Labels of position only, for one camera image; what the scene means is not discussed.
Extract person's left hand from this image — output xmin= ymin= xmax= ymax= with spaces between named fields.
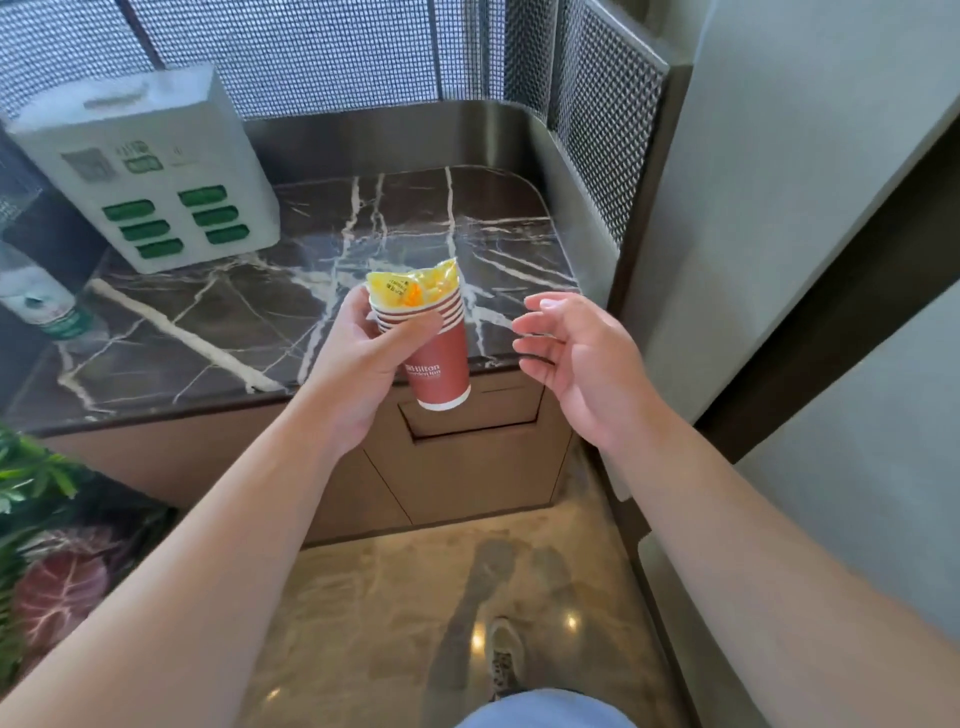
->
xmin=302 ymin=287 xmax=446 ymax=461

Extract person's right hand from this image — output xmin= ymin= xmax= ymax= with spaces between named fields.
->
xmin=511 ymin=291 xmax=670 ymax=456

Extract stack of red paper cups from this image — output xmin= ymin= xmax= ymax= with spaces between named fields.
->
xmin=368 ymin=288 xmax=473 ymax=413

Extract person's right forearm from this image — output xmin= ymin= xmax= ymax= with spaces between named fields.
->
xmin=600 ymin=405 xmax=960 ymax=728

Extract person's left forearm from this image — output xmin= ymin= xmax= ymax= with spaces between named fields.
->
xmin=0 ymin=393 xmax=370 ymax=728

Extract yellow plastic packet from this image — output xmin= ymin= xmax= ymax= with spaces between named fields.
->
xmin=365 ymin=257 xmax=460 ymax=310

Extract brown counter cabinet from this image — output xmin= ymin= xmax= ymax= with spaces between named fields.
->
xmin=36 ymin=366 xmax=580 ymax=547

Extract metal mesh screen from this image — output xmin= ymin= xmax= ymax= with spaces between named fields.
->
xmin=0 ymin=0 xmax=670 ymax=250

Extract white power bank station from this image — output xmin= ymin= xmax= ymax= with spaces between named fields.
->
xmin=6 ymin=63 xmax=282 ymax=276

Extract person's white shoe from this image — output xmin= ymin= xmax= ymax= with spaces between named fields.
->
xmin=485 ymin=616 xmax=527 ymax=700

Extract person's blue shorts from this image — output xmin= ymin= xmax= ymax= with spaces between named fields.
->
xmin=456 ymin=688 xmax=640 ymax=728

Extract clear plastic water bottle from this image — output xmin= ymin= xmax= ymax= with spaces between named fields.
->
xmin=0 ymin=240 xmax=111 ymax=355

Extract green leafy plant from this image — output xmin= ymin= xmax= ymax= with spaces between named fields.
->
xmin=0 ymin=426 xmax=82 ymax=680

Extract red veined leaf plant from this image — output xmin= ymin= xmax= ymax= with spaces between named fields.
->
xmin=13 ymin=525 xmax=125 ymax=655

